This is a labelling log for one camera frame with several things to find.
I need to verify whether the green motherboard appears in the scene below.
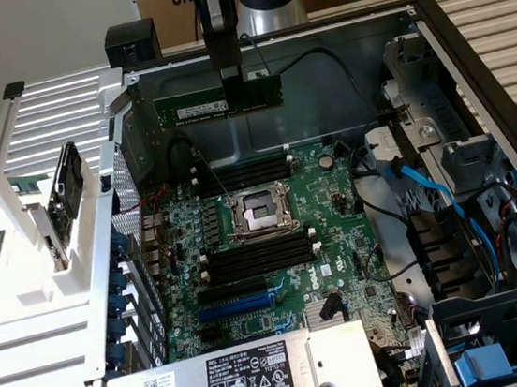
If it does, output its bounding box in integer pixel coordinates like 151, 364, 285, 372
134, 130, 429, 373

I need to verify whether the long black expansion slot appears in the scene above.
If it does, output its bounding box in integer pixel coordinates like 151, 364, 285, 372
195, 275, 271, 306

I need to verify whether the black hard disk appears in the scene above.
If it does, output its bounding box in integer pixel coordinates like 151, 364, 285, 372
39, 139, 91, 224

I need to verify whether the CPU socket metal frame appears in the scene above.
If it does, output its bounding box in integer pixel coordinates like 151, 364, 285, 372
222, 177, 300, 248

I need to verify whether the thin red black wire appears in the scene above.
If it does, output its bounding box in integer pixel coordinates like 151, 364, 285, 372
111, 187, 172, 218

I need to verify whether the blue expansion slot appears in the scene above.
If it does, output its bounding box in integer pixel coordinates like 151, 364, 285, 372
195, 290, 275, 324

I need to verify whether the thin metal locking lever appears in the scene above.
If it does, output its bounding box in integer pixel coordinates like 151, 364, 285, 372
190, 144, 233, 207

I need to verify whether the blue flat SATA wire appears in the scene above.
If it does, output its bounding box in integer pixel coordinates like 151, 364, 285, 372
379, 147, 512, 301

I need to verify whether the open PC case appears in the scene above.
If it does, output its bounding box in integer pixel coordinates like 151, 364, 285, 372
43, 0, 517, 387

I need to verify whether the black plastic box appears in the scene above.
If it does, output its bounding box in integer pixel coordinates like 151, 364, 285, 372
102, 17, 164, 73

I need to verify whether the black RAM slot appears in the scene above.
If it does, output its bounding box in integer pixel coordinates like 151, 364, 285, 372
199, 227, 320, 263
193, 156, 295, 184
195, 163, 295, 190
197, 170, 294, 199
191, 149, 294, 177
205, 250, 326, 288
201, 235, 323, 271
203, 243, 325, 278

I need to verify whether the small silver heatsink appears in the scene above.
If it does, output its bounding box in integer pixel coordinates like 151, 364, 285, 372
304, 292, 351, 328

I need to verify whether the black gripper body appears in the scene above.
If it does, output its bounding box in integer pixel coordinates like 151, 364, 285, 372
194, 0, 244, 73

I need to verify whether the graphics card with bracket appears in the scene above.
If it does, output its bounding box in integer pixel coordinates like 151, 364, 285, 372
28, 201, 74, 275

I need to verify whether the short black expansion slot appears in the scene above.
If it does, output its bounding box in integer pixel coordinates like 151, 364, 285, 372
199, 324, 224, 344

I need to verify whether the white parts rack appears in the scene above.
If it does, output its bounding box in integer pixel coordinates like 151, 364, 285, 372
0, 70, 129, 331

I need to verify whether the green RAM stick white label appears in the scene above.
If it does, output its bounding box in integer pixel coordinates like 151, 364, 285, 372
151, 73, 287, 132

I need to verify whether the black plastic fan duct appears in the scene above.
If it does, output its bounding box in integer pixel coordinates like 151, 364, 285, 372
404, 203, 483, 304

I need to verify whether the grey metal disk bay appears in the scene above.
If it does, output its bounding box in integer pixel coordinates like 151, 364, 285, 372
352, 22, 514, 201

